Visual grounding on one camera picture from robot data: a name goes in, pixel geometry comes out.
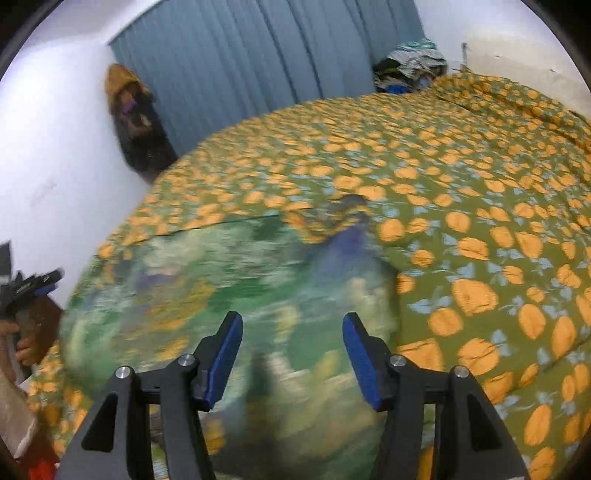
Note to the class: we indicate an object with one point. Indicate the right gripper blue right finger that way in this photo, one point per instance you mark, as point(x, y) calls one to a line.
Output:
point(370, 358)

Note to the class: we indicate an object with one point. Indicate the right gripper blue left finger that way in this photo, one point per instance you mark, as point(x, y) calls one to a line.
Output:
point(216, 356)

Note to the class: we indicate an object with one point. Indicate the pile of clothes far corner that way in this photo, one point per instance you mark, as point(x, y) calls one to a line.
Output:
point(410, 67)

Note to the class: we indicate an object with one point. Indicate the green orange floral bedspread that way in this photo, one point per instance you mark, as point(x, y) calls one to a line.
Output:
point(455, 221)

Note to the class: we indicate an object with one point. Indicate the blue pleated curtain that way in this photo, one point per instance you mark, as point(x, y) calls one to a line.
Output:
point(211, 64)

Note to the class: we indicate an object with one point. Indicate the person left hand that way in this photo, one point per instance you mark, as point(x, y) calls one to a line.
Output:
point(27, 351)

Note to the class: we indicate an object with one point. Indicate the white sleeve forearm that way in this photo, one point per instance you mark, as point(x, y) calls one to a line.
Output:
point(18, 424)

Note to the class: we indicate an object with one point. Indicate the green landscape print garment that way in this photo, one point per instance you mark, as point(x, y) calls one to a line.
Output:
point(292, 408)

